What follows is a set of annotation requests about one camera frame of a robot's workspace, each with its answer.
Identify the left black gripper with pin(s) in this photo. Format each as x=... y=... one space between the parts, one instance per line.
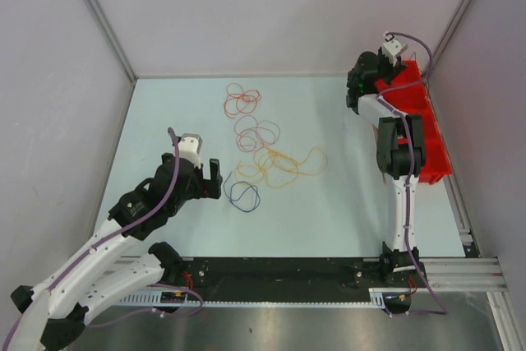
x=207 y=187

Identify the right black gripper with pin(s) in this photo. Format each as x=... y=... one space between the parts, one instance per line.
x=394 y=71

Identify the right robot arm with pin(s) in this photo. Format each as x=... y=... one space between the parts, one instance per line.
x=400 y=156

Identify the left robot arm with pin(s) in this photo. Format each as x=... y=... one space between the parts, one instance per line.
x=55 y=312

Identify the red compartment bin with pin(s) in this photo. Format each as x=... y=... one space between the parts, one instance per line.
x=415 y=100

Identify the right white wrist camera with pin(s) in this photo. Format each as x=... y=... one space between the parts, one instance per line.
x=392 y=48

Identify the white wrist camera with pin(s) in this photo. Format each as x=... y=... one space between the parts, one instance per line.
x=189 y=149
x=392 y=48

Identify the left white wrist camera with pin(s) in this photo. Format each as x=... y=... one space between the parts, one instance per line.
x=189 y=149

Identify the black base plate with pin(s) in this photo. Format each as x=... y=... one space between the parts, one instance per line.
x=284 y=280

